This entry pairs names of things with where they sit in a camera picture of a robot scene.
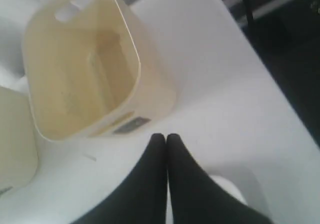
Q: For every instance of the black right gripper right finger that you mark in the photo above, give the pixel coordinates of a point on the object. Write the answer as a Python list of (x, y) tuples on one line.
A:
[(196, 198)]

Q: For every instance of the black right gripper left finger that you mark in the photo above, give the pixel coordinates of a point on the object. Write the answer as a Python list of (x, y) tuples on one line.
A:
[(141, 198)]

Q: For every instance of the white square plate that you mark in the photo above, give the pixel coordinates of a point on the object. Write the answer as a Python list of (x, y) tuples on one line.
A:
[(229, 187)]

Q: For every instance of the cream bin with triangle mark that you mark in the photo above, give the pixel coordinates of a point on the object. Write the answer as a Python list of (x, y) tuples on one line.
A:
[(18, 149)]

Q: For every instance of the cream bin with square mark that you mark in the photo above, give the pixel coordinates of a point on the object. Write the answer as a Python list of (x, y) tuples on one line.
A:
[(93, 69)]

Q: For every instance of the black table leg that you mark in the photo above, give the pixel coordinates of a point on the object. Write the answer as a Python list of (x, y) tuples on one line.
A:
[(249, 16)]

